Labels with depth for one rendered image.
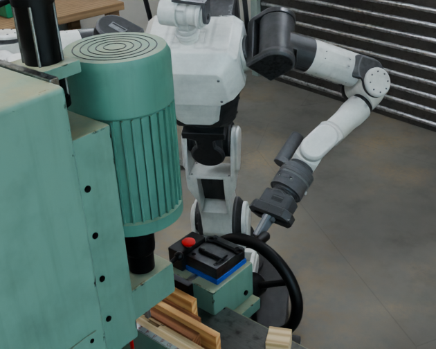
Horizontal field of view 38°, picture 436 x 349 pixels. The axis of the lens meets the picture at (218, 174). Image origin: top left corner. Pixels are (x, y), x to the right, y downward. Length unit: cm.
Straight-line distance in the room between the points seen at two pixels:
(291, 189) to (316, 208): 186
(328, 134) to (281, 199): 21
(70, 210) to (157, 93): 23
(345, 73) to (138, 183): 82
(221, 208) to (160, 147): 109
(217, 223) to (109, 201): 116
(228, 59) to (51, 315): 87
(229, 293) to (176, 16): 67
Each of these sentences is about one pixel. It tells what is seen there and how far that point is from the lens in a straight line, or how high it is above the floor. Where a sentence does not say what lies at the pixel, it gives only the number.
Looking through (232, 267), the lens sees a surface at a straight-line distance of 139.
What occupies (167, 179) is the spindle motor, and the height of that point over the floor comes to 129.
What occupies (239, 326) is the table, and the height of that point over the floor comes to 90.
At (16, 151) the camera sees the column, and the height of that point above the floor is 146.
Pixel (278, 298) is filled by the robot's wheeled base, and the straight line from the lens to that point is 257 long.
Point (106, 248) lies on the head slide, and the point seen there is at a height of 122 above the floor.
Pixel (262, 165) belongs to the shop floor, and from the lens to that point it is 387.
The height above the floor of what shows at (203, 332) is 95.
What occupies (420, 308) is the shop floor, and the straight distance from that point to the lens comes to 286.
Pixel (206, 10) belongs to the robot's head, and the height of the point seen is 142.
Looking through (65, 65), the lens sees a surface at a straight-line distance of 94.
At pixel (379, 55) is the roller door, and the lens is 448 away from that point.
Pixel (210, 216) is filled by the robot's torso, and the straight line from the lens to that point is 213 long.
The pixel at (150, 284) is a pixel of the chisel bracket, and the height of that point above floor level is 106.
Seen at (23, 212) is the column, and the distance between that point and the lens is 87.
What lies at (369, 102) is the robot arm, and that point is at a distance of 175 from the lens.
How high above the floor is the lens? 180
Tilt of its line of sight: 28 degrees down
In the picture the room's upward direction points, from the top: 3 degrees counter-clockwise
